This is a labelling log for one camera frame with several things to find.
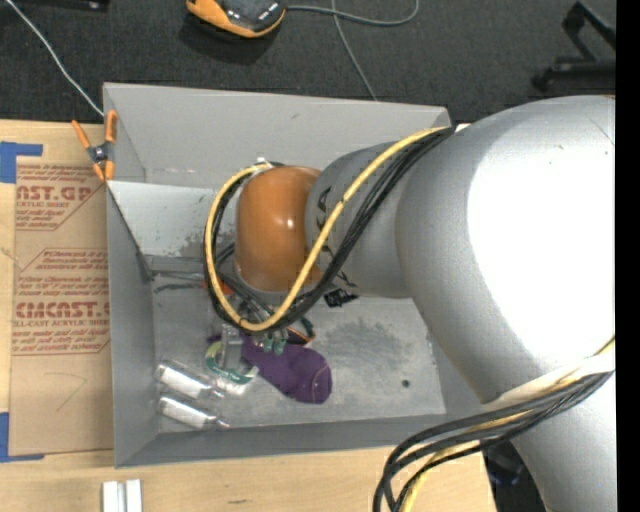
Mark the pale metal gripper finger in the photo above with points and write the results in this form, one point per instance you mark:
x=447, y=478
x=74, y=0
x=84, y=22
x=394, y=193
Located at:
x=233, y=350

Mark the green and white tape roll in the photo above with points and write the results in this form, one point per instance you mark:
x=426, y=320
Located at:
x=216, y=364

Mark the purple sock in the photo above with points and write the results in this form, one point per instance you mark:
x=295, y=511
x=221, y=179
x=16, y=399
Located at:
x=295, y=372

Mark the grey metal bin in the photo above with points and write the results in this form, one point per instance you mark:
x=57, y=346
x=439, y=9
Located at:
x=380, y=350

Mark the brown cardboard board red print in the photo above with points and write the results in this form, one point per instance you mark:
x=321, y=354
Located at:
x=55, y=280

